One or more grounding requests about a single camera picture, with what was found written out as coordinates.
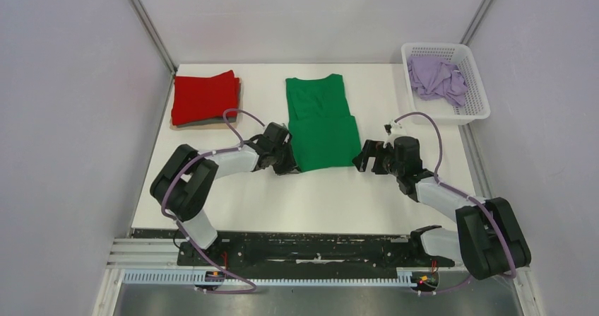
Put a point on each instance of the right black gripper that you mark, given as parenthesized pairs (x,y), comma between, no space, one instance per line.
(371,148)

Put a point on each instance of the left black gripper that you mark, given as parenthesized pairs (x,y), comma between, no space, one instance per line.
(290,166)

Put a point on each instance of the green t-shirt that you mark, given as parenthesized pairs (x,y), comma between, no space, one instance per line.
(324,131)

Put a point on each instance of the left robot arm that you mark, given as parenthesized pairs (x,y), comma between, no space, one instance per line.
(184,182)

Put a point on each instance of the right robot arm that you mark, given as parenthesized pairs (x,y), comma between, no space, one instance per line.
(488,240)

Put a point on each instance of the folded red t-shirt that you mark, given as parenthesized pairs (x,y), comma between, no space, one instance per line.
(203,98)

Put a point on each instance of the crumpled purple t-shirt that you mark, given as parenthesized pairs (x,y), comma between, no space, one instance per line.
(434,78)

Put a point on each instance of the white plastic basket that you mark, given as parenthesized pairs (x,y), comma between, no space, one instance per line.
(477,106)

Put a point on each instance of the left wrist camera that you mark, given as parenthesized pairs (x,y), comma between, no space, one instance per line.
(277,134)

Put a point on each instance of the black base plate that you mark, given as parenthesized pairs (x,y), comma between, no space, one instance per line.
(262,255)

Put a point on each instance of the left aluminium corner post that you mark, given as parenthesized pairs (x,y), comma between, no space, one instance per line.
(152,32)

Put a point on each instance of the aluminium corner post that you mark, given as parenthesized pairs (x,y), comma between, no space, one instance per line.
(475,22)
(152,32)

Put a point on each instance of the white slotted cable duct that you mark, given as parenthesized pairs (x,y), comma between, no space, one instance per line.
(198,277)

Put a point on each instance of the right aluminium corner post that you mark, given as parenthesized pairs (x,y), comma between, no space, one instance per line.
(475,22)

